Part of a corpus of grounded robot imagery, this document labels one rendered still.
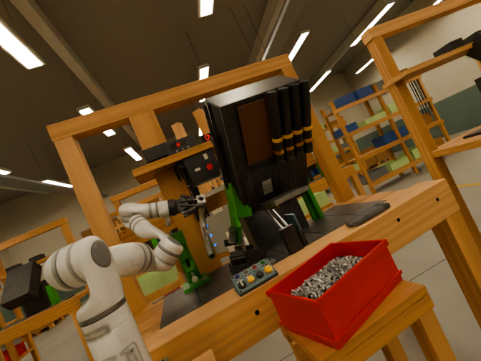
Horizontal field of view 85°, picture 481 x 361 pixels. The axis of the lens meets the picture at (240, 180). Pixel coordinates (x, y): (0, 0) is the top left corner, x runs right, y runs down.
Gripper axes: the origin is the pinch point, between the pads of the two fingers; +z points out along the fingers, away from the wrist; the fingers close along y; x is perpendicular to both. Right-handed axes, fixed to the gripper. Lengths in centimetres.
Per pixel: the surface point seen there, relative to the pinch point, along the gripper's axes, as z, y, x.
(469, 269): 104, -59, 8
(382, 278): 39, -65, -23
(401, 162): 487, 261, 222
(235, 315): 2, -54, 1
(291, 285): 19, -55, -11
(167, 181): -12.8, 28.2, 6.6
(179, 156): -5.3, 27.5, -9.3
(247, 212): 18.8, -14.2, -3.2
